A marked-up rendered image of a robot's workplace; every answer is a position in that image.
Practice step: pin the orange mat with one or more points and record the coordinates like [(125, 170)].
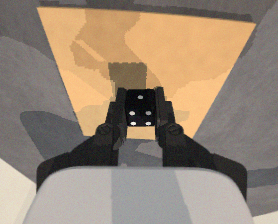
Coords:
[(100, 50)]

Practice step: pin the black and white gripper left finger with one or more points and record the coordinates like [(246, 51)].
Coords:
[(101, 149)]

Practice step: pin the black die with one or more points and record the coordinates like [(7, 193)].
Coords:
[(140, 107)]

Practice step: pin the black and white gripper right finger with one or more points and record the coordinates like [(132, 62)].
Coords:
[(179, 150)]

